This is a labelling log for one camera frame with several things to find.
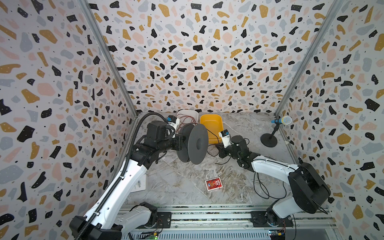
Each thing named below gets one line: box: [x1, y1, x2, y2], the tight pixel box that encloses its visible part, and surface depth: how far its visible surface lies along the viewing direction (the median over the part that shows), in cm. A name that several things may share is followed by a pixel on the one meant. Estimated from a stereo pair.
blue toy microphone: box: [271, 116, 293, 125], surface depth 86 cm
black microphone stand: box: [260, 123, 281, 148], surface depth 108 cm
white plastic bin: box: [176, 109, 199, 131], surface depth 120 cm
